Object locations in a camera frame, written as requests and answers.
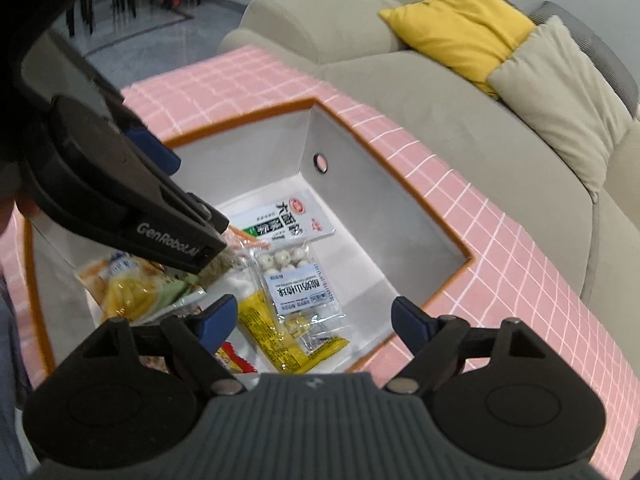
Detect beige sofa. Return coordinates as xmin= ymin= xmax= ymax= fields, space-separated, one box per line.
xmin=217 ymin=0 xmax=640 ymax=312

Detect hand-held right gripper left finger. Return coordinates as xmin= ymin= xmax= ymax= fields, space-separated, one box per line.
xmin=80 ymin=294 xmax=244 ymax=397

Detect peanut packet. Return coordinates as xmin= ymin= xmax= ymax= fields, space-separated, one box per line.
xmin=137 ymin=342 xmax=261 ymax=376

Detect orange cardboard box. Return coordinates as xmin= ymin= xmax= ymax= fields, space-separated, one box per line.
xmin=22 ymin=97 xmax=475 ymax=392

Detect person's grey trousers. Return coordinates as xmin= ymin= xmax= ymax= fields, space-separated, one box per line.
xmin=0 ymin=270 xmax=34 ymax=480

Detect white noodle packet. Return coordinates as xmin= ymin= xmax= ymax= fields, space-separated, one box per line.
xmin=227 ymin=191 xmax=336 ymax=251

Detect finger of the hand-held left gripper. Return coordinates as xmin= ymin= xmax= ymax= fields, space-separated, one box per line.
xmin=121 ymin=122 xmax=182 ymax=177
xmin=115 ymin=179 xmax=231 ymax=277

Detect houndstooth cushion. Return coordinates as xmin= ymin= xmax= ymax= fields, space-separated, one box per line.
xmin=527 ymin=1 xmax=640 ymax=117

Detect pink checked tablecloth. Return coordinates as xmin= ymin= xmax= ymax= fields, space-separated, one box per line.
xmin=0 ymin=45 xmax=640 ymax=480

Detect clear packet of white balls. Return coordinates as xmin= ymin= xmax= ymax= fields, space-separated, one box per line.
xmin=247 ymin=240 xmax=346 ymax=334

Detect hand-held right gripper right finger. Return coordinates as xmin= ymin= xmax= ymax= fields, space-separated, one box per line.
xmin=386 ymin=296 xmax=553 ymax=397

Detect yellow pillow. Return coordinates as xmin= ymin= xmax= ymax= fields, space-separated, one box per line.
xmin=378 ymin=0 xmax=537 ymax=99

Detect beige pillow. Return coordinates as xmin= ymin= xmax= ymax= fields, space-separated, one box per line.
xmin=487 ymin=15 xmax=639 ymax=192

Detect packet of yellow slices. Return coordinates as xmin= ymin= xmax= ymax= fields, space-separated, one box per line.
xmin=75 ymin=253 xmax=209 ymax=324

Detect black chair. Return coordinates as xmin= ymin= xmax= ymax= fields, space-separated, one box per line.
xmin=64 ymin=0 xmax=142 ymax=37

